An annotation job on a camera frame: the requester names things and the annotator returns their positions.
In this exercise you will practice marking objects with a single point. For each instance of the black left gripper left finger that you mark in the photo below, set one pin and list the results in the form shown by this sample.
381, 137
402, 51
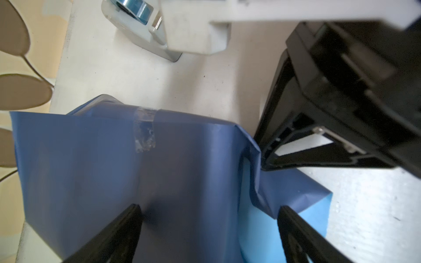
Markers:
116, 243

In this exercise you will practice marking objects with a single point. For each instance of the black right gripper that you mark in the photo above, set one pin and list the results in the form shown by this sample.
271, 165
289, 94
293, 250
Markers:
367, 76

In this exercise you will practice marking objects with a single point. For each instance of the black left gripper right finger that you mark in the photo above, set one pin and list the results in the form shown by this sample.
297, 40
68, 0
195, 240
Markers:
302, 243

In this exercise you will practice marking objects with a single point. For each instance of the blue wrapping paper sheet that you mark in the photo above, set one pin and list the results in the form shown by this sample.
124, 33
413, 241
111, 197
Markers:
201, 189

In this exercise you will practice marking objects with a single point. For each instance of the clear tape strip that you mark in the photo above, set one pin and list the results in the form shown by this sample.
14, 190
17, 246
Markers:
143, 129

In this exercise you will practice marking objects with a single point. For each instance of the grey tape dispenser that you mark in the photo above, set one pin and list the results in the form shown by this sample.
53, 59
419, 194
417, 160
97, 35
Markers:
142, 23

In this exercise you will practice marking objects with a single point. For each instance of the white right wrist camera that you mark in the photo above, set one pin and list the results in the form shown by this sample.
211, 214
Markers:
203, 27

